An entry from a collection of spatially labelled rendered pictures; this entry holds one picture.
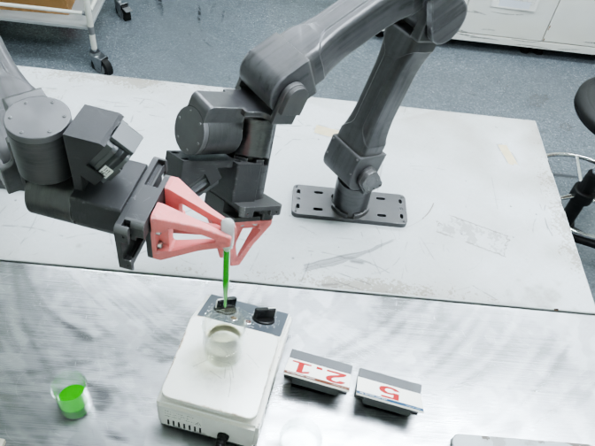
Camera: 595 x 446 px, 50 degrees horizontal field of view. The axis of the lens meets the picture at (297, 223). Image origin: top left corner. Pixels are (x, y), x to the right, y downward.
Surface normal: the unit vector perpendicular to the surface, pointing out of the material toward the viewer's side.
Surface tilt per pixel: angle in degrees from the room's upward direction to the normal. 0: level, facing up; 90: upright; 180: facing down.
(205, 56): 0
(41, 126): 1
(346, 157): 73
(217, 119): 90
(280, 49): 20
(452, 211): 0
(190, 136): 67
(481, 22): 90
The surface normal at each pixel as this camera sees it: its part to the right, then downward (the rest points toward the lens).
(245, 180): 0.61, 0.37
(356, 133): -0.73, 0.19
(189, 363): 0.10, -0.66
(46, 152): 0.43, 0.72
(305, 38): -0.18, -0.48
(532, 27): -0.04, 0.75
